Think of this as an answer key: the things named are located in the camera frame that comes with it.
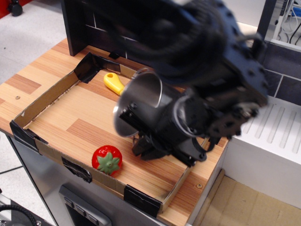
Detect light wooden shelf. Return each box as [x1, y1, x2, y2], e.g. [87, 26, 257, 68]
[237, 22, 259, 44]

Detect grey oven control panel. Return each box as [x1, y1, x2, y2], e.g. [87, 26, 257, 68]
[59, 186, 112, 226]

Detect black caster wheel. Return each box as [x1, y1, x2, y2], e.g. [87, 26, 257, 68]
[7, 0, 23, 16]

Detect red toy strawberry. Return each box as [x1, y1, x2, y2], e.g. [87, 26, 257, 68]
[91, 145, 123, 176]

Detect white cables in background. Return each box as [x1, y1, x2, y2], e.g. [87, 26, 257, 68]
[272, 0, 301, 45]

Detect yellow handled toy knife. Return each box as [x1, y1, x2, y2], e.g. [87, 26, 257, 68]
[103, 73, 125, 96]

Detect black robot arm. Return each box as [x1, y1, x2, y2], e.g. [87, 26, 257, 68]
[86, 0, 268, 166]

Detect dark grey cabinet post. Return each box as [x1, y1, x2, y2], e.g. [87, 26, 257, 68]
[257, 0, 277, 40]

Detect white toy sink drainboard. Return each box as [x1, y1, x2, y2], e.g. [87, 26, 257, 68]
[222, 97, 301, 208]

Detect cardboard fence with black tape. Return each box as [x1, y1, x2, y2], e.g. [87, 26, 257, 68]
[10, 54, 228, 225]

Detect stainless steel pot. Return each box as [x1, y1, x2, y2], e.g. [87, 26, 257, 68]
[113, 67, 186, 138]

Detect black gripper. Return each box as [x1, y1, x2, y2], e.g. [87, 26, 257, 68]
[119, 95, 218, 167]

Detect dark grey left post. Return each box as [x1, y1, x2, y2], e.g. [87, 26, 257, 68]
[61, 0, 87, 56]

